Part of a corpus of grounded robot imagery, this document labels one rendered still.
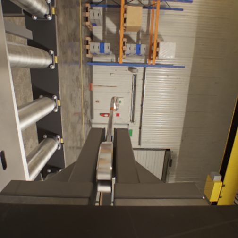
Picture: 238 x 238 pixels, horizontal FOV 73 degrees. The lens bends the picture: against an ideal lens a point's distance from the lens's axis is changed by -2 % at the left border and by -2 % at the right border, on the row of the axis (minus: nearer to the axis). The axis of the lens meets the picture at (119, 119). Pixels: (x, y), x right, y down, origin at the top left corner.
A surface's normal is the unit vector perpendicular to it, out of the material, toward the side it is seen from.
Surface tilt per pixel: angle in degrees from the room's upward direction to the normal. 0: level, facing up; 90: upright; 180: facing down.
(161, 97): 90
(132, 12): 90
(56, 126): 90
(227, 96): 90
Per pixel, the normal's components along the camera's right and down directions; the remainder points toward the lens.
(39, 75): 0.02, 0.29
